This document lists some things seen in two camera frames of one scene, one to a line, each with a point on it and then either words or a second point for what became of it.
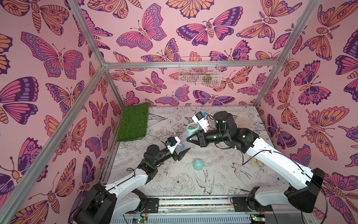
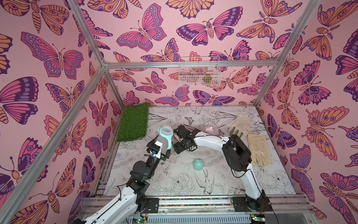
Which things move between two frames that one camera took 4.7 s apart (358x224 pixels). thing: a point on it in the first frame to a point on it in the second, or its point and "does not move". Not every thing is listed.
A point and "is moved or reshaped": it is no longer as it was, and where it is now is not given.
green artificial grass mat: (134, 122) does not move
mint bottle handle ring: (190, 130) to (169, 136)
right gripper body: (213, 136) to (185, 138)
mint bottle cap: (198, 165) does not move
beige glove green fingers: (243, 122) does not move
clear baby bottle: (184, 144) is moved or reshaped
